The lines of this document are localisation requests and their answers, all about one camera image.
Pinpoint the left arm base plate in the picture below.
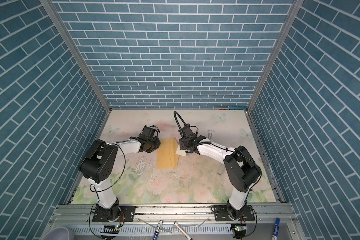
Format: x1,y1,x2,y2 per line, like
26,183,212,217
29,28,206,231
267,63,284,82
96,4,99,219
91,205,136,223

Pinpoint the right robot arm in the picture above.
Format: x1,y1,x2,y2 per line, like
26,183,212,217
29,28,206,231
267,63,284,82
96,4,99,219
179,124,262,220

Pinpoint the yellow envelope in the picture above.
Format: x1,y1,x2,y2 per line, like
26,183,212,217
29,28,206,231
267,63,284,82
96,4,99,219
156,138,179,170

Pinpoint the white glue stick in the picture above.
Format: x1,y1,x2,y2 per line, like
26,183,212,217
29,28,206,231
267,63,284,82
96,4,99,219
208,130,213,140

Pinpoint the blue marker right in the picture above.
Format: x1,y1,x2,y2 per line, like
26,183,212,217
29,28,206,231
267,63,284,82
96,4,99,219
271,218,280,240

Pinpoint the blue marker pen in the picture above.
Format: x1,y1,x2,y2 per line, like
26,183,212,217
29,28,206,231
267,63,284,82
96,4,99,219
152,221,163,240

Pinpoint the black white marker pen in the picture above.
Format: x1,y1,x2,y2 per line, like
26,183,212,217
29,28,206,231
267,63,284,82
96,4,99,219
173,222,193,240

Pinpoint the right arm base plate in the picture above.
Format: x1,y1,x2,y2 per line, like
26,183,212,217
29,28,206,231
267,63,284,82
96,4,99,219
211,204,256,222

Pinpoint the beige letter paper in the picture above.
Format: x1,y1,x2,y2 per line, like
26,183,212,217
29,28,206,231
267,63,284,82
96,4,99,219
175,145,187,157

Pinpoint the white bowl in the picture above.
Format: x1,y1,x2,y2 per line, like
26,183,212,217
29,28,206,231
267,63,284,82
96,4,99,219
42,227,73,240

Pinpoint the aluminium rail frame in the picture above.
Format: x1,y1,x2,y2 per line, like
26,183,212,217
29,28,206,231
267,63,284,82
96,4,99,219
42,203,304,240

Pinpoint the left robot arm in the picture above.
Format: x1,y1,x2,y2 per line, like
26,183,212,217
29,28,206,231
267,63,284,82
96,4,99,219
78,125,161,222

